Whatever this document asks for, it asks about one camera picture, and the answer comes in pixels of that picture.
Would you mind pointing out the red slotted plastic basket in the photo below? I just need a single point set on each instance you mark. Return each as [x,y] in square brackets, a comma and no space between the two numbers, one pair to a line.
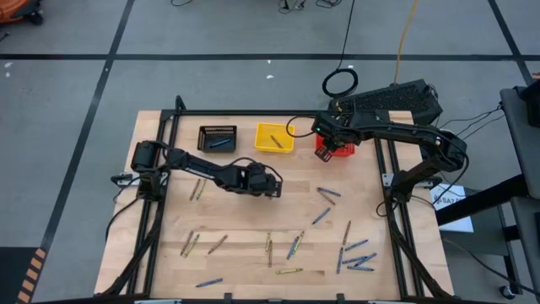
[346,150]

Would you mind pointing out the white printed paper sheet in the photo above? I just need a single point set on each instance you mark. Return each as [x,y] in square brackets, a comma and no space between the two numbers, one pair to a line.
[453,211]

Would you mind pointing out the brown crayon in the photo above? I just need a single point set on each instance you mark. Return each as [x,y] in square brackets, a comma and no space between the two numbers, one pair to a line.
[187,242]
[327,198]
[217,244]
[270,253]
[346,233]
[195,189]
[276,141]

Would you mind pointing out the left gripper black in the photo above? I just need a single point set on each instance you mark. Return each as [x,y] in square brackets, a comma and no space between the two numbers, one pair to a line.
[261,181]

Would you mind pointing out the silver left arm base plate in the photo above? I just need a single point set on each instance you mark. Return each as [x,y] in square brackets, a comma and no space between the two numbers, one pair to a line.
[124,180]

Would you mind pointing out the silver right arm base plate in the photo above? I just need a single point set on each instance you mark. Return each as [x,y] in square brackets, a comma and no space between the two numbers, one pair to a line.
[386,179]

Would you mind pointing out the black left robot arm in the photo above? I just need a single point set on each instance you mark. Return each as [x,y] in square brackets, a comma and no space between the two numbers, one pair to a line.
[202,169]

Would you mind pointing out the black equipment box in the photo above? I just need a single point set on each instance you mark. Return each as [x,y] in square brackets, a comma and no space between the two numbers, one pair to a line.
[532,103]

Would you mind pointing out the blue crayon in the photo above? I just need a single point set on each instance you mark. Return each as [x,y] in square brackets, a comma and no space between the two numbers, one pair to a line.
[339,260]
[209,282]
[292,248]
[365,259]
[356,245]
[321,215]
[353,260]
[220,143]
[328,192]
[360,268]

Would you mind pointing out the grey side table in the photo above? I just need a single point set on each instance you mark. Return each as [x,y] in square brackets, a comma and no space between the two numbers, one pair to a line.
[523,148]

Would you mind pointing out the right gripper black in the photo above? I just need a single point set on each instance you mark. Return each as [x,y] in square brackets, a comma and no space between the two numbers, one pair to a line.
[333,131]

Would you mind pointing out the yellow slotted plastic basket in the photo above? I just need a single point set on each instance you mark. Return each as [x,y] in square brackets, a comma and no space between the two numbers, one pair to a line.
[263,143]

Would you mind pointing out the black slotted plastic basket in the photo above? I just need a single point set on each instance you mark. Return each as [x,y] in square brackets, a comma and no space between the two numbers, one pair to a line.
[202,139]

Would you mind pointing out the black perforated computer case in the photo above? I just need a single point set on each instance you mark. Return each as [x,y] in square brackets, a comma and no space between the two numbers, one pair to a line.
[392,99]

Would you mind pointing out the black table support beam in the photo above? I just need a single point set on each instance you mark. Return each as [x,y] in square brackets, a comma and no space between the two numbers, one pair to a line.
[481,202]

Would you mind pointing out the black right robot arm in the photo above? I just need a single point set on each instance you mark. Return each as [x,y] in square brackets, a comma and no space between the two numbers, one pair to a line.
[401,128]

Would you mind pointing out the orange wheeled machine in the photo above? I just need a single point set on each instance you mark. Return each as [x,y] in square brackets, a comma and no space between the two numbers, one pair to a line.
[17,8]

